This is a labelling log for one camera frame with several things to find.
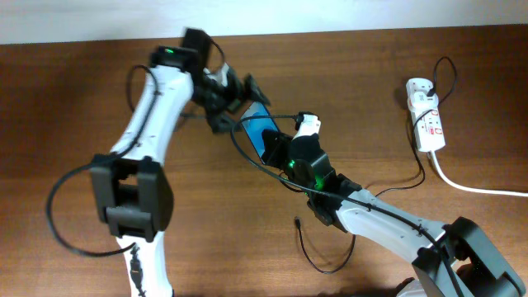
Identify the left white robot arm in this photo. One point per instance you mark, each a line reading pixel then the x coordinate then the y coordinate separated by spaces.
pixel 133 196

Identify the blue Galaxy smartphone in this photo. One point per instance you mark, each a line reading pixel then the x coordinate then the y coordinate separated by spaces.
pixel 257 129

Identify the white USB charger plug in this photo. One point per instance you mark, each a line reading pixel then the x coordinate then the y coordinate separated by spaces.
pixel 418 95

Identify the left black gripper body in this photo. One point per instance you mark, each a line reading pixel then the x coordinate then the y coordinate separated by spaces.
pixel 220 98

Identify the white power strip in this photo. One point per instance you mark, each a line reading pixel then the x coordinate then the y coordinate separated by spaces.
pixel 428 130

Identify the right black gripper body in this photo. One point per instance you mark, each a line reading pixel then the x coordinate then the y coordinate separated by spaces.
pixel 285 158

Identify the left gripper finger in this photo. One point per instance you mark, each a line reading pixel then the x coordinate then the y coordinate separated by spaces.
pixel 252 92
pixel 222 124

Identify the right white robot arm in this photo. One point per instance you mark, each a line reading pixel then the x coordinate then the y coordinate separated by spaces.
pixel 456 259

